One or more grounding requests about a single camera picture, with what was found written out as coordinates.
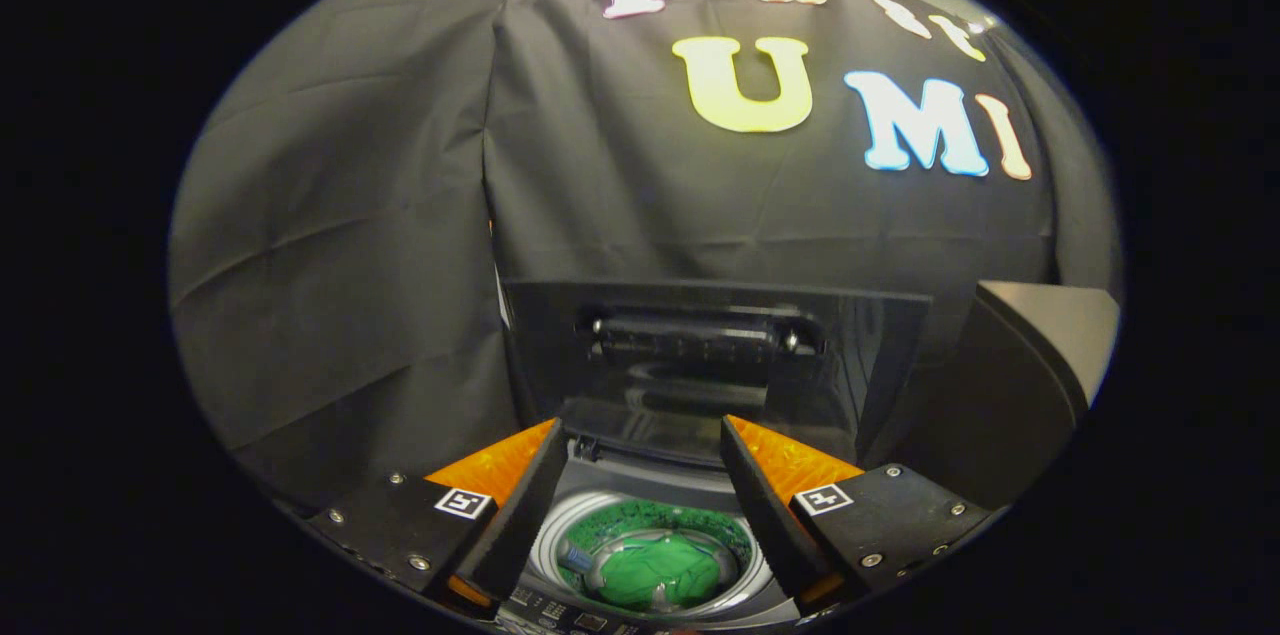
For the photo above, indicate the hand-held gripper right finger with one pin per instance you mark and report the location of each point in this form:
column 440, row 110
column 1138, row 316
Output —
column 765, row 515

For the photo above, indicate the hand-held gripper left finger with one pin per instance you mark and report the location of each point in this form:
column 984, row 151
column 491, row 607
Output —
column 520, row 515

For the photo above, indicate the green polo shirt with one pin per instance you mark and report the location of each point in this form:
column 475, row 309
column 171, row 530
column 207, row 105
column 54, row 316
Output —
column 660, row 570

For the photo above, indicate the black backdrop cloth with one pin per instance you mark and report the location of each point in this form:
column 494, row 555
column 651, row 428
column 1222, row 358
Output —
column 350, row 265

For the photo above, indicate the beige cabinet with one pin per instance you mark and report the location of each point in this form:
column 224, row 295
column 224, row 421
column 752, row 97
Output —
column 1050, row 325

